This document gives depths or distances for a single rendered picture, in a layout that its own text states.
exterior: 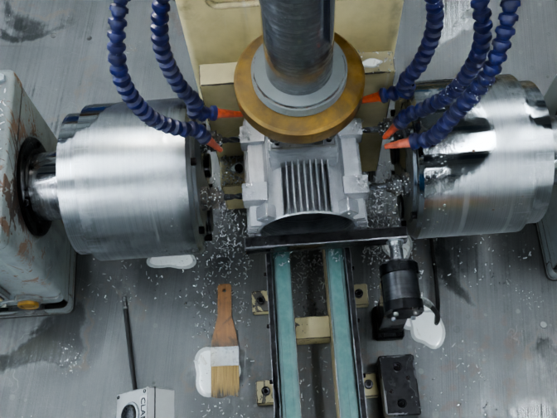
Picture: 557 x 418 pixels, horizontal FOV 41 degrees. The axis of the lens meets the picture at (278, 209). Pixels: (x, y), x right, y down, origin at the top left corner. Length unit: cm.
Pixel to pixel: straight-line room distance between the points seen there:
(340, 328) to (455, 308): 25
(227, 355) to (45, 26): 83
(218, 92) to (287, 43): 30
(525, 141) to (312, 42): 37
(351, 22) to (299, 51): 35
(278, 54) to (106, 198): 34
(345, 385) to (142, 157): 47
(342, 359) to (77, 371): 48
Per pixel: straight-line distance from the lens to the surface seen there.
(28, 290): 132
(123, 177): 109
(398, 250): 116
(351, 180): 114
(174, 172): 107
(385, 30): 127
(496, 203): 113
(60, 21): 173
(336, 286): 124
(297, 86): 97
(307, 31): 87
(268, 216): 110
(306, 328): 130
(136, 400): 107
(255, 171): 116
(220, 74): 116
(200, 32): 124
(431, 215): 111
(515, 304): 140
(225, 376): 133
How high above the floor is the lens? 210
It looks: 67 degrees down
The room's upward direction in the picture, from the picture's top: 6 degrees counter-clockwise
